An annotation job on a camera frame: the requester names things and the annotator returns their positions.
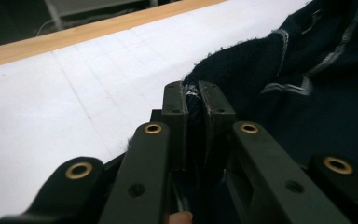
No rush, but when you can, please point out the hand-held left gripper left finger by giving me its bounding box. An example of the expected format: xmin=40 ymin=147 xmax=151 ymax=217
xmin=161 ymin=80 xmax=190 ymax=172

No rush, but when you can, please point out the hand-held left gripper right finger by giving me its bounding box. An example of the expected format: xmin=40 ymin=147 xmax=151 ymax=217
xmin=198 ymin=79 xmax=238 ymax=171

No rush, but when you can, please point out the black garment with grey stitching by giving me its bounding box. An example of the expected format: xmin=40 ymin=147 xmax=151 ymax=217
xmin=167 ymin=0 xmax=358 ymax=224

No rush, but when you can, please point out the white board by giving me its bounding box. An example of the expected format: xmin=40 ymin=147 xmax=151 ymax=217
xmin=0 ymin=0 xmax=311 ymax=224

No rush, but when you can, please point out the wooden table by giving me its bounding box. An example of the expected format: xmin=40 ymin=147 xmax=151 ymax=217
xmin=0 ymin=0 xmax=227 ymax=71

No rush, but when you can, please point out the white-framed desk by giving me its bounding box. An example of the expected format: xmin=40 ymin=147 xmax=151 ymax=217
xmin=43 ymin=0 xmax=159 ymax=32

